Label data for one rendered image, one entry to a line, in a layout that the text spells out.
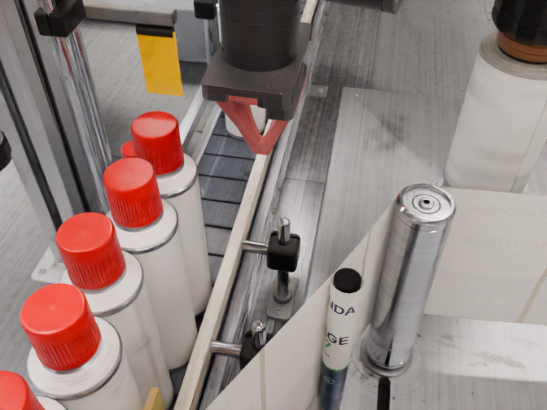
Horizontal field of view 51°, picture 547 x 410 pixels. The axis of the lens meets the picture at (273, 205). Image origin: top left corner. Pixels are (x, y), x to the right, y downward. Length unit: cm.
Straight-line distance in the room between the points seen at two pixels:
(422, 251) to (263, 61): 17
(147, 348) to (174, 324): 5
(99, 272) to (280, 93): 17
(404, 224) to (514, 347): 22
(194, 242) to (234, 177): 21
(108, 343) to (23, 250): 38
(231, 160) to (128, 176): 33
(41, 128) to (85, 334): 26
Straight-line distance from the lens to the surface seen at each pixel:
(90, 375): 33
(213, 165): 68
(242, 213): 57
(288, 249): 53
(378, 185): 66
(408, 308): 43
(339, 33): 105
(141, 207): 37
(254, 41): 41
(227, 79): 41
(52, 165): 55
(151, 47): 45
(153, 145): 40
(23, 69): 50
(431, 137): 75
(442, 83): 95
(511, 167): 59
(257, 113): 70
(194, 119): 62
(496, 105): 55
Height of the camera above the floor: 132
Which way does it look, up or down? 45 degrees down
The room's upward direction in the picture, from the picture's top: straight up
